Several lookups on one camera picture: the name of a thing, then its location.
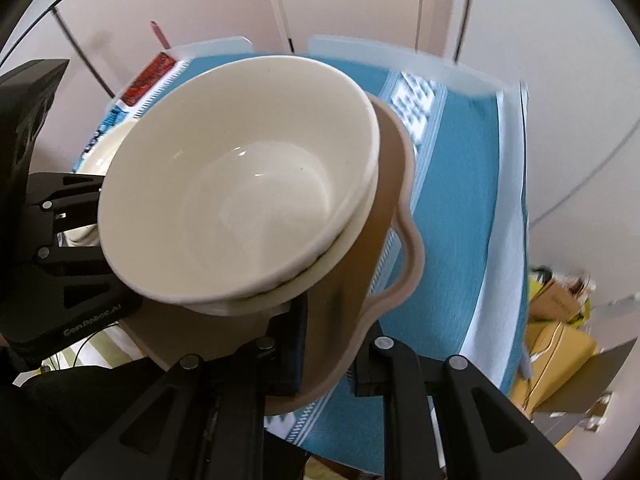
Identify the large white plate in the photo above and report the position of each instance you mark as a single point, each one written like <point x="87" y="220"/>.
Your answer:
<point x="107" y="152"/>

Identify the blue floral mat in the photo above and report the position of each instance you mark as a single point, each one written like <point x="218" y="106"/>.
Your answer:
<point x="106" y="122"/>

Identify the plain white bowl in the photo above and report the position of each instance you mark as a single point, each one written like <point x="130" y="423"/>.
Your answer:
<point x="240" y="200"/>

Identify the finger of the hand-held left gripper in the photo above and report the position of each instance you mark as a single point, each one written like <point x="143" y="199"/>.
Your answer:
<point x="75" y="265"/>
<point x="65" y="190"/>

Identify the yellow box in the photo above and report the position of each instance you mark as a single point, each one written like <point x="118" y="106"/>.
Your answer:
<point x="560" y="360"/>

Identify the blue patterned tablecloth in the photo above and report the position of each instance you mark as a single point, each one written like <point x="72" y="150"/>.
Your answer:
<point x="450" y="210"/>

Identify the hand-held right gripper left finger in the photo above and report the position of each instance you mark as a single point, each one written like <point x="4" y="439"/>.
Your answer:
<point x="295" y="345"/>

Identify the brown cardboard box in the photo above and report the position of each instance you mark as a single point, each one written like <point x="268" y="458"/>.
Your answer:
<point x="557" y="300"/>

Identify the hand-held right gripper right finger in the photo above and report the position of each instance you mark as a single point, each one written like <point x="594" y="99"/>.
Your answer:
<point x="370" y="367"/>

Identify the red packet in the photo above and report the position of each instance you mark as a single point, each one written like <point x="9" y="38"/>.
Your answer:
<point x="150" y="77"/>

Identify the white panelled door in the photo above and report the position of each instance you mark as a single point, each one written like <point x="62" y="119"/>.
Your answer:
<point x="350" y="0"/>

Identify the grey cardboard sheet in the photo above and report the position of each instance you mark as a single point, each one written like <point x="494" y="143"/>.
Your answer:
<point x="595" y="380"/>

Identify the cream cartoon bowl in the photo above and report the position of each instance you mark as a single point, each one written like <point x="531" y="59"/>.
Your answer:
<point x="357" y="220"/>

